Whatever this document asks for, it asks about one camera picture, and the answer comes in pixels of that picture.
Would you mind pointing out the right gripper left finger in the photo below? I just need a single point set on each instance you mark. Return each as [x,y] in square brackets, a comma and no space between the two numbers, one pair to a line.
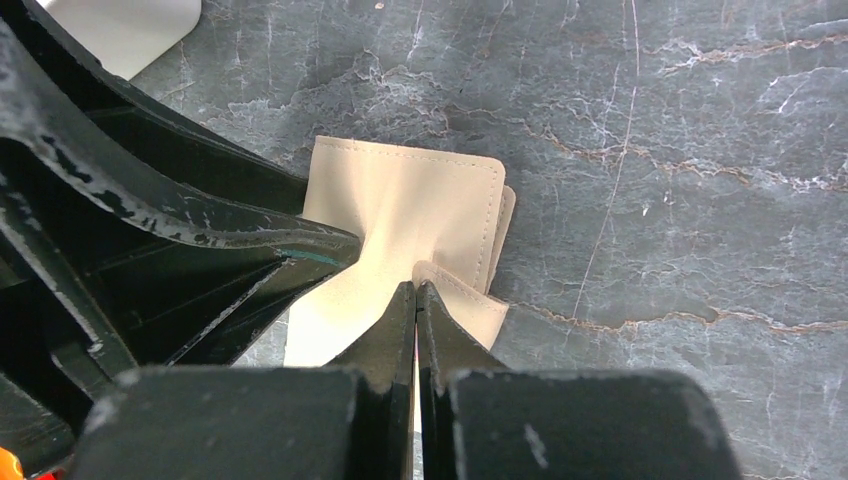
[349,419]

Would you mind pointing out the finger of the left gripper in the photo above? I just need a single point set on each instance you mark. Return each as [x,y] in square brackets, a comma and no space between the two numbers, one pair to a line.
[210,272]
[167,141]

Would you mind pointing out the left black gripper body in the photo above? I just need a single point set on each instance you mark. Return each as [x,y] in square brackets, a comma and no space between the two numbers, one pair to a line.
[69,322]

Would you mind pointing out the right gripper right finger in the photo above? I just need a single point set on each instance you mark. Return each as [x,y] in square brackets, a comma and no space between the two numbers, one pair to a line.
[483,420]

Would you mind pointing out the white rectangular tray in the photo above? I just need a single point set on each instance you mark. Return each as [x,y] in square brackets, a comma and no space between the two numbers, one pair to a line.
[126,36]

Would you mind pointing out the orange curved toy track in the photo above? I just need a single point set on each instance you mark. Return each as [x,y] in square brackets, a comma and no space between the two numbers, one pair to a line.
[11,468]

